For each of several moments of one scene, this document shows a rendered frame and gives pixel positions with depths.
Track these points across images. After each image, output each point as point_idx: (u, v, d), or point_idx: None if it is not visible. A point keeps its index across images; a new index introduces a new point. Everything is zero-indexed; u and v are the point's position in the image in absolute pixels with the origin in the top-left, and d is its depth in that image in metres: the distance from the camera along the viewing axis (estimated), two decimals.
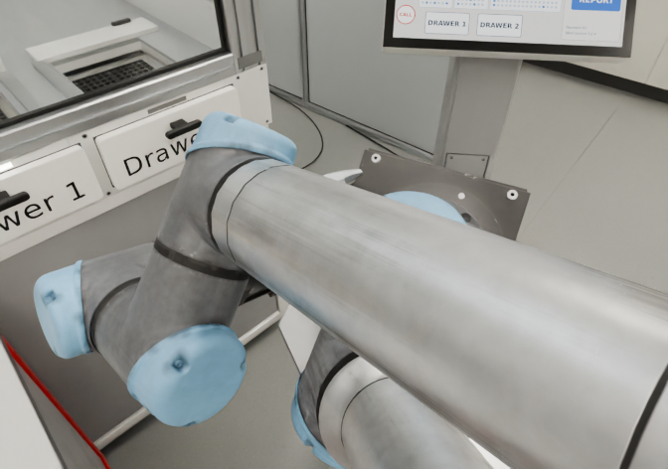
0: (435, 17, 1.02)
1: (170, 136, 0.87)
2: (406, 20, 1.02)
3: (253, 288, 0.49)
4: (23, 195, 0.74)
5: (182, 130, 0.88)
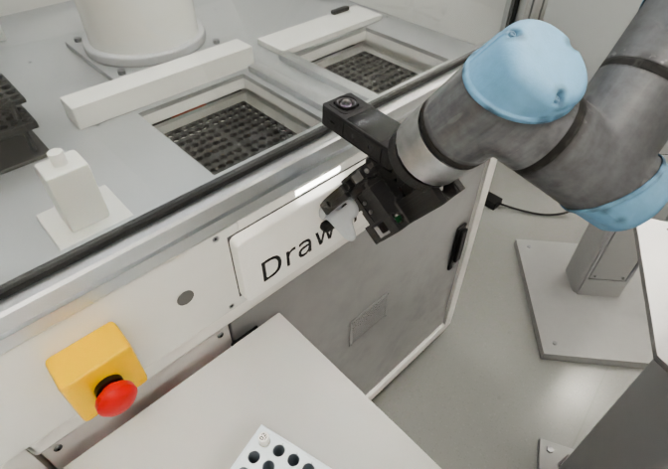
0: None
1: None
2: None
3: None
4: None
5: None
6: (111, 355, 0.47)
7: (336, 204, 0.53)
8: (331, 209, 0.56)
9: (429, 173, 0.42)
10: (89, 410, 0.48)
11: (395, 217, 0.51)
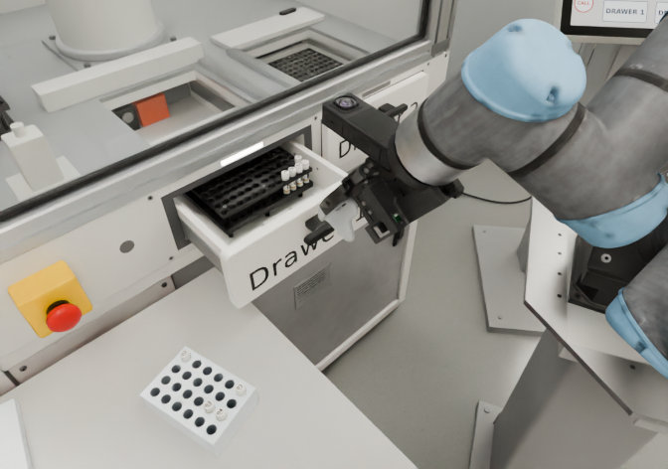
0: (613, 5, 1.04)
1: None
2: (584, 8, 1.05)
3: None
4: None
5: (394, 113, 0.91)
6: (60, 283, 0.60)
7: (336, 204, 0.53)
8: (330, 209, 0.56)
9: (428, 173, 0.42)
10: (44, 329, 0.61)
11: (394, 217, 0.51)
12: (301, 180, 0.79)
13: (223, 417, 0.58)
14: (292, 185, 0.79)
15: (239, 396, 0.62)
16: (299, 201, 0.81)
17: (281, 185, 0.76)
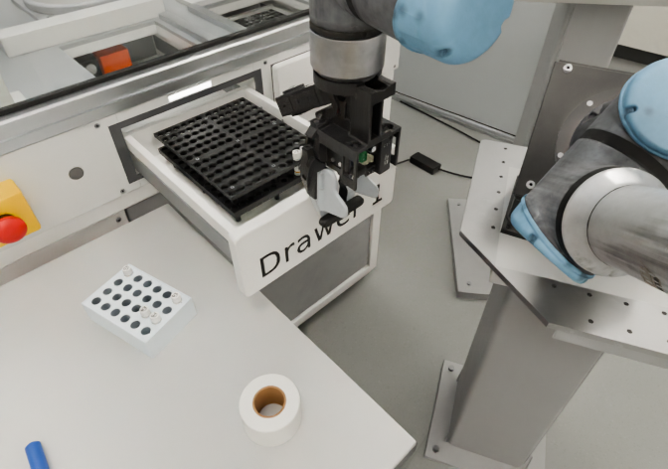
0: None
1: None
2: None
3: (380, 107, 0.48)
4: (360, 199, 0.63)
5: None
6: (5, 197, 0.64)
7: (307, 170, 0.54)
8: (313, 187, 0.57)
9: (337, 62, 0.44)
10: None
11: None
12: None
13: (157, 320, 0.62)
14: None
15: None
16: None
17: (292, 165, 0.71)
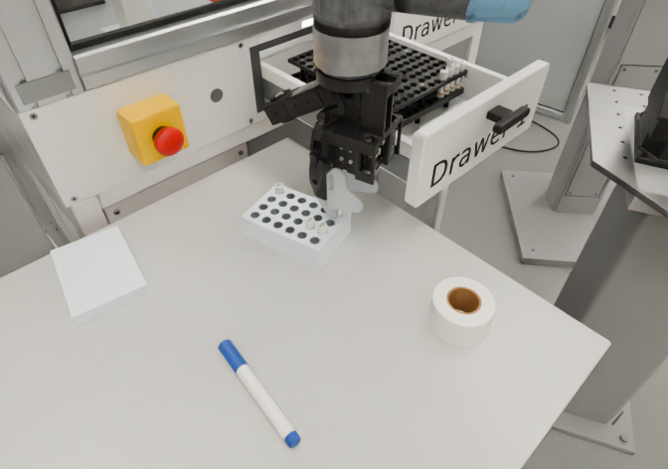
0: None
1: None
2: None
3: (389, 99, 0.49)
4: (528, 108, 0.62)
5: None
6: (166, 107, 0.63)
7: (318, 175, 0.54)
8: (323, 189, 0.57)
9: (352, 60, 0.45)
10: (148, 154, 0.64)
11: None
12: (455, 82, 0.73)
13: (325, 230, 0.61)
14: (446, 88, 0.72)
15: None
16: (450, 108, 0.74)
17: (441, 83, 0.70)
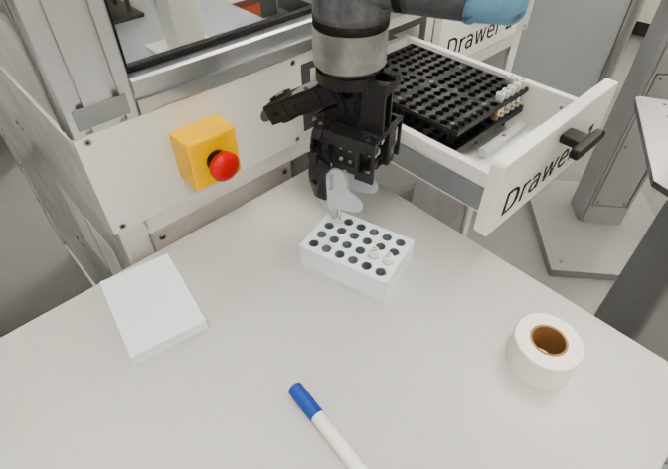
0: None
1: None
2: None
3: (388, 99, 0.49)
4: (603, 132, 0.59)
5: None
6: (221, 130, 0.59)
7: (318, 175, 0.54)
8: (323, 189, 0.57)
9: (350, 60, 0.45)
10: (201, 179, 0.61)
11: None
12: (515, 101, 0.70)
13: (391, 260, 0.58)
14: (507, 107, 0.69)
15: (495, 112, 0.68)
16: (509, 127, 0.71)
17: (504, 103, 0.66)
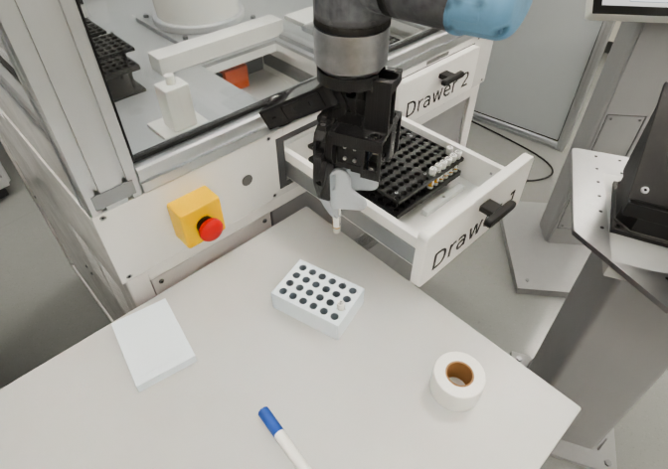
0: None
1: (446, 83, 1.04)
2: None
3: (391, 96, 0.50)
4: (514, 203, 0.74)
5: (453, 78, 1.05)
6: (209, 201, 0.74)
7: (323, 176, 0.54)
8: (327, 190, 0.57)
9: (357, 60, 0.45)
10: (192, 239, 0.75)
11: None
12: (453, 169, 0.84)
13: (343, 307, 0.72)
14: (445, 174, 0.84)
15: (434, 179, 0.82)
16: (449, 189, 0.86)
17: (441, 173, 0.81)
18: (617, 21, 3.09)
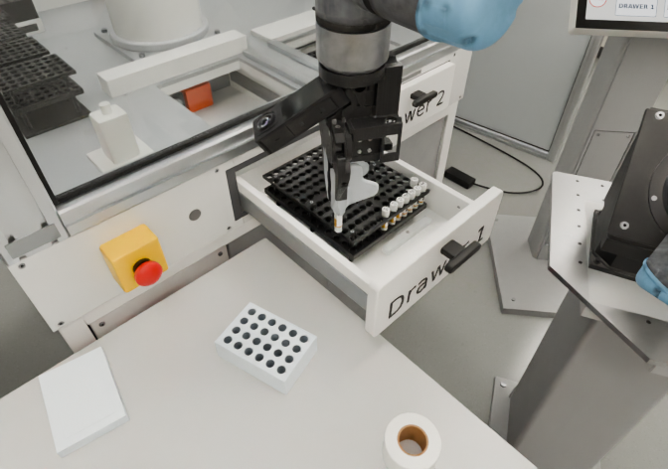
0: (625, 1, 1.12)
1: (417, 104, 0.97)
2: (597, 3, 1.13)
3: None
4: (478, 245, 0.67)
5: (425, 99, 0.99)
6: (145, 242, 0.68)
7: (349, 175, 0.54)
8: (346, 189, 0.57)
9: (380, 51, 0.46)
10: (129, 283, 0.69)
11: None
12: (417, 202, 0.78)
13: None
14: (410, 208, 0.78)
15: (397, 215, 0.76)
16: (414, 224, 0.80)
17: (403, 208, 0.75)
18: None
